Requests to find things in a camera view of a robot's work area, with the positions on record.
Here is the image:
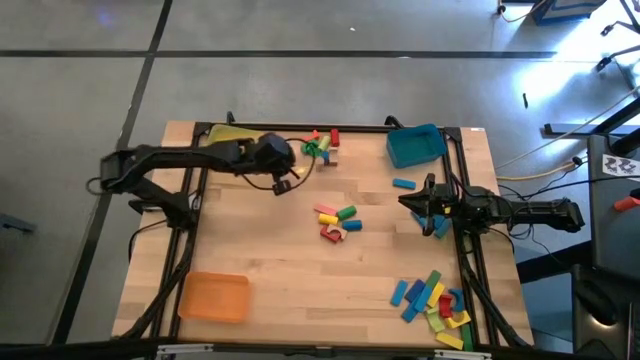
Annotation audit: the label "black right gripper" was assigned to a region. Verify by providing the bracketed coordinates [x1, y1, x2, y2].
[398, 173, 469, 221]

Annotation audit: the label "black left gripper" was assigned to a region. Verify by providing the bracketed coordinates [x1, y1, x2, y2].
[238, 133, 319, 175]

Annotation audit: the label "blue plastic bin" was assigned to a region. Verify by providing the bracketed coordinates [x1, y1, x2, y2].
[385, 123, 448, 170]

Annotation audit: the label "yellow plastic bin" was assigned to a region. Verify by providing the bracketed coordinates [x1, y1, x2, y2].
[205, 123, 266, 147]

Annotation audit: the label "dark blue block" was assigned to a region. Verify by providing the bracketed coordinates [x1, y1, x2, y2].
[403, 278, 427, 304]

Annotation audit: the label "blue plank block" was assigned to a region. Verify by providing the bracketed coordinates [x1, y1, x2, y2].
[400, 302, 421, 324]
[389, 279, 410, 308]
[412, 284, 435, 314]

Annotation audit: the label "yellow plank block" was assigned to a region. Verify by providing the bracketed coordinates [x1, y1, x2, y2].
[427, 282, 446, 309]
[434, 331, 465, 351]

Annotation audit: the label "blue arch block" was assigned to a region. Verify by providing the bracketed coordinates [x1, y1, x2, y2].
[448, 288, 466, 314]

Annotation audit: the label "yellow arch block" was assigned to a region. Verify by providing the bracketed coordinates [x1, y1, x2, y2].
[444, 309, 473, 330]

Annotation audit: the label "black stand base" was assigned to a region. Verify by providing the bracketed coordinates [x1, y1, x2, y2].
[543, 94, 640, 139]

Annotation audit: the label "orange plastic bin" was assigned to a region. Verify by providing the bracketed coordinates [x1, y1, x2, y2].
[178, 271, 253, 324]

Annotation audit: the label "black side desk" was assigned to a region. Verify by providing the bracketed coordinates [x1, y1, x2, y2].
[569, 133, 640, 360]

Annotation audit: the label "black computer mouse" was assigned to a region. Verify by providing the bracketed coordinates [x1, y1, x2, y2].
[573, 282, 620, 329]

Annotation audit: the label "white printed paper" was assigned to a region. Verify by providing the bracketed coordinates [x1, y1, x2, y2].
[601, 153, 640, 177]

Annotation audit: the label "blue floor box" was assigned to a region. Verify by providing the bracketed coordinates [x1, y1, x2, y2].
[529, 0, 609, 26]

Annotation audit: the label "black tripod legs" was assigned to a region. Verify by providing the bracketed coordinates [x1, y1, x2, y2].
[595, 0, 640, 91]

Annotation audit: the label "grey floor object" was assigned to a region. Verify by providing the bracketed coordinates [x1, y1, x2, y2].
[0, 212, 37, 235]

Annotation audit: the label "black table frame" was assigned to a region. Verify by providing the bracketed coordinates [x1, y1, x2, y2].
[122, 112, 534, 351]

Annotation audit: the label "black left camera cable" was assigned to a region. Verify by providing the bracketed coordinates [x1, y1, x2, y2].
[239, 137, 317, 192]

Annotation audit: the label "yellow floor cable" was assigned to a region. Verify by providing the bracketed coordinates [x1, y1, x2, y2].
[494, 158, 585, 182]

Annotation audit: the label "black power cable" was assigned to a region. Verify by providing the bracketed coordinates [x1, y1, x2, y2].
[497, 174, 640, 201]

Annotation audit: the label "silver bracket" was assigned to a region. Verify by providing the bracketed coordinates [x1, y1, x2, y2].
[156, 343, 215, 359]
[433, 348, 494, 360]

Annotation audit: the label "thin yellow cord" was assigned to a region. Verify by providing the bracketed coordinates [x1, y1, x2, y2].
[494, 84, 640, 171]

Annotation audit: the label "orange handle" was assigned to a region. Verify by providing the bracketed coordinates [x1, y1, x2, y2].
[613, 195, 640, 213]

